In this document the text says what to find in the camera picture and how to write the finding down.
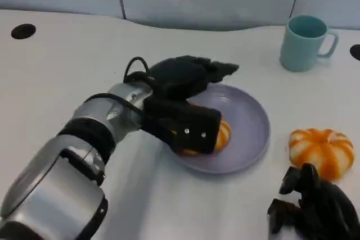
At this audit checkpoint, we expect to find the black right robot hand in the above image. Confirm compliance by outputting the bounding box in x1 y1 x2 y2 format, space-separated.
267 163 360 240

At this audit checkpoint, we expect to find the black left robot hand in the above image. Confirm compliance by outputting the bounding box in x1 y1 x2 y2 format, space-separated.
148 55 240 101

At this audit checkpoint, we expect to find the orange white toy bread roll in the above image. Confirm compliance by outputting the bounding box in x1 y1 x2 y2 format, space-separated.
179 103 232 156
289 128 354 183

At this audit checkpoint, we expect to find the lilac plate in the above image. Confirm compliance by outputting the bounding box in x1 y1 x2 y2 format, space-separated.
161 83 271 175

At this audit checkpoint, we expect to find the pale green mug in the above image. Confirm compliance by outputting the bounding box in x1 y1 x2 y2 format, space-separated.
279 15 339 73

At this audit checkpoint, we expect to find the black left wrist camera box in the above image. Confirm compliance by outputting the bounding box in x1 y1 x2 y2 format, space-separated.
141 97 222 156

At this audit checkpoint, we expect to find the black looped wrist cable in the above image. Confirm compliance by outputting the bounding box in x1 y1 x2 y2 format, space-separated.
123 57 155 86

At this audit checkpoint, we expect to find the black forearm cable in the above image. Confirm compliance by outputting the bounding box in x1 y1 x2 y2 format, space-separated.
83 93 145 112

